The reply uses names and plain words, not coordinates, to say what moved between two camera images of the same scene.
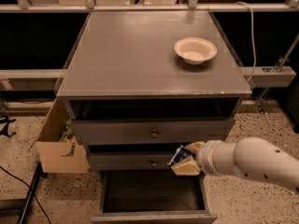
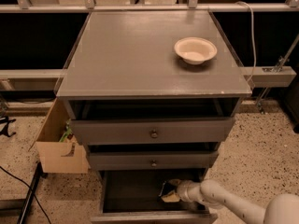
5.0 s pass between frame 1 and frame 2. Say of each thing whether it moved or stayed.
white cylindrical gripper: moved
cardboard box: stayed
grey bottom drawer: stayed
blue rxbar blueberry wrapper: moved
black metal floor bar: stayed
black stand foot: stayed
